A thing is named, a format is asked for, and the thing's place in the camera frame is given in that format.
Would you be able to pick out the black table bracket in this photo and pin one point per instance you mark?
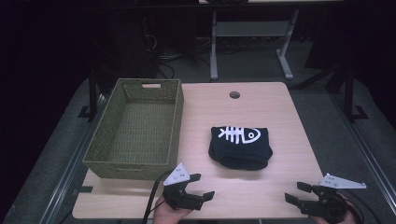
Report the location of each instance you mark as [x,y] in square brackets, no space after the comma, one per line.
[83,189]

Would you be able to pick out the aluminium rail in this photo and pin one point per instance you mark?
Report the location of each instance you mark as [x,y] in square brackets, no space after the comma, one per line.
[71,168]
[364,146]

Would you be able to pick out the black metal stand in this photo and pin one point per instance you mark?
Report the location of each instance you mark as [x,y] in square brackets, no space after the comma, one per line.
[349,93]
[92,93]

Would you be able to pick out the black cloth with fishbone print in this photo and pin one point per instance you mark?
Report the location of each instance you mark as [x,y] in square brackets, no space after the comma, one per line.
[239,147]

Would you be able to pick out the person's left hand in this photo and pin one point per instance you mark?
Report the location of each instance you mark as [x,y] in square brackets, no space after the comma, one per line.
[168,216]

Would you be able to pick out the person's right hand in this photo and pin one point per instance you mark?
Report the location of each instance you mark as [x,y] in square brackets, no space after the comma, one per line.
[350,218]

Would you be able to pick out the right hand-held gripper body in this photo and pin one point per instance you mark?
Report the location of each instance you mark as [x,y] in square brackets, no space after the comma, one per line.
[328,205]

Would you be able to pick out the green woven basket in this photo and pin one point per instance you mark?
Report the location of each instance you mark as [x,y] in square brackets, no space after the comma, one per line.
[140,133]

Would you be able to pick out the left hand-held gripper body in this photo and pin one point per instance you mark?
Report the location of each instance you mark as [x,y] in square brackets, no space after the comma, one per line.
[179,196]

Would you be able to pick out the white metal frame desk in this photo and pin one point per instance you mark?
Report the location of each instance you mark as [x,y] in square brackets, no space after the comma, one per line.
[249,29]

